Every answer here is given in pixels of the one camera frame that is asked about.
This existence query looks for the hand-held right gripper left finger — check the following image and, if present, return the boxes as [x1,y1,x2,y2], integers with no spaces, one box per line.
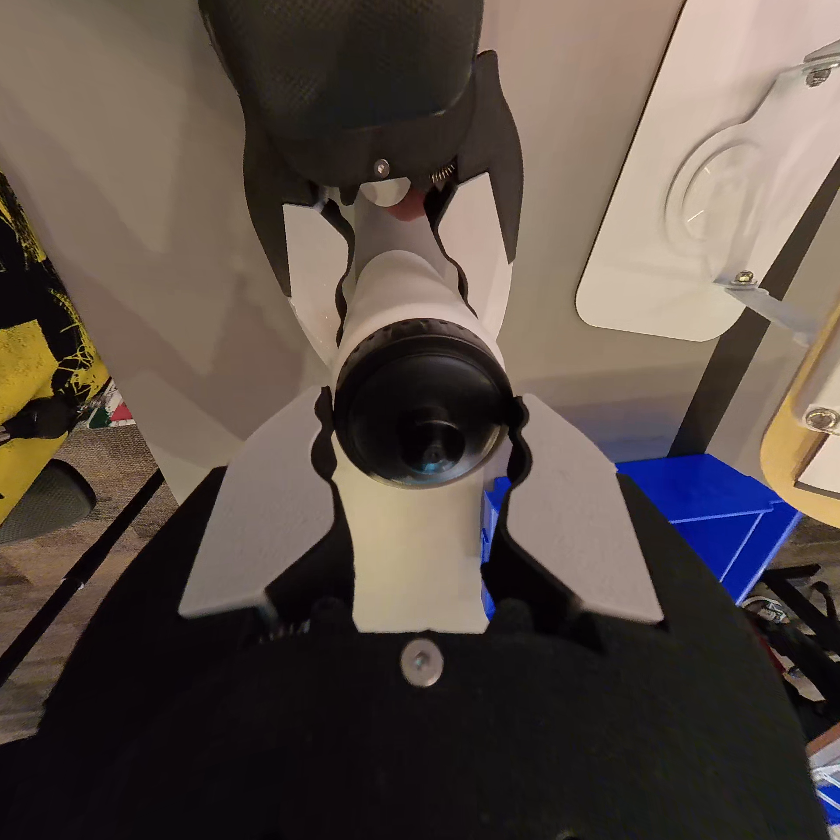
[178,386,361,632]

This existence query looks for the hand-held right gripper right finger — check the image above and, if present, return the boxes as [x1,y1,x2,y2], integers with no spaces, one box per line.
[489,394,664,634]

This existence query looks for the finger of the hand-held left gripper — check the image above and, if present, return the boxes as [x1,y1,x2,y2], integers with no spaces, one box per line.
[282,200,358,368]
[425,172,514,345]

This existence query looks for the white bottle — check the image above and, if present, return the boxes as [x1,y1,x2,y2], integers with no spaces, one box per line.
[331,177,509,395]

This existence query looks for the blue plastic bin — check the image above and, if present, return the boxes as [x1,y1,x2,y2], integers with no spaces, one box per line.
[482,453,803,618]

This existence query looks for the black bottle lid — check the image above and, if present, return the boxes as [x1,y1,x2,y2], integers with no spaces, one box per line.
[332,320,514,490]

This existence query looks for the white stand base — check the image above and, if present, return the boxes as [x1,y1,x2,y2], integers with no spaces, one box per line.
[576,0,840,342]

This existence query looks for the black stand pole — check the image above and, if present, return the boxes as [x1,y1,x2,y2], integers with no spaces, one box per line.
[0,469,165,683]

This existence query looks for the red green white packet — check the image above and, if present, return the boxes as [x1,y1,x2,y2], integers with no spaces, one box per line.
[88,387,132,431]

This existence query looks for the black stool seat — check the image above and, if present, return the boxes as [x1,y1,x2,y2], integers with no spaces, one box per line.
[0,459,96,546]

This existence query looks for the black tape strip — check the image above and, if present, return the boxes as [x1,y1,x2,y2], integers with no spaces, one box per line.
[669,177,840,457]

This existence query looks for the clear acrylic holder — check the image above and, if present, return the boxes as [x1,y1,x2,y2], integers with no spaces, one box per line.
[722,42,840,345]

